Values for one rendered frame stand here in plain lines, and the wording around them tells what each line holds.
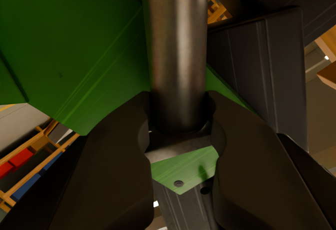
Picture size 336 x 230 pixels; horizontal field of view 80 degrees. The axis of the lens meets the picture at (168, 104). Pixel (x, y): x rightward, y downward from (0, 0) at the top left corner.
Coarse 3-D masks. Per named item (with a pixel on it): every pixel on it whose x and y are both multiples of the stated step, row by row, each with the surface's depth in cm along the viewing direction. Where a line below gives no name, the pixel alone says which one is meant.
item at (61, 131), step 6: (54, 120) 32; (48, 126) 33; (54, 126) 33; (60, 126) 32; (48, 132) 34; (54, 132) 33; (60, 132) 33; (66, 132) 33; (54, 138) 34; (60, 138) 33
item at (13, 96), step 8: (0, 56) 13; (0, 64) 13; (8, 64) 14; (0, 72) 14; (8, 72) 14; (0, 80) 14; (8, 80) 14; (16, 80) 14; (0, 88) 14; (8, 88) 14; (16, 88) 14; (0, 96) 15; (8, 96) 15; (16, 96) 15; (24, 96) 15; (0, 104) 15
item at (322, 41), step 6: (330, 30) 75; (324, 36) 76; (330, 36) 75; (318, 42) 82; (324, 42) 77; (330, 42) 76; (324, 48) 81; (330, 48) 77; (330, 54) 80; (330, 60) 85
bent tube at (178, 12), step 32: (160, 0) 8; (192, 0) 8; (160, 32) 9; (192, 32) 9; (160, 64) 9; (192, 64) 9; (160, 96) 10; (192, 96) 10; (160, 128) 11; (192, 128) 11
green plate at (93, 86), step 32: (0, 0) 11; (32, 0) 11; (64, 0) 11; (96, 0) 11; (128, 0) 11; (0, 32) 12; (32, 32) 12; (64, 32) 12; (96, 32) 12; (128, 32) 12; (32, 64) 14; (64, 64) 14; (96, 64) 13; (128, 64) 13; (32, 96) 15; (64, 96) 15; (96, 96) 15; (128, 96) 15; (160, 160) 18; (192, 160) 18
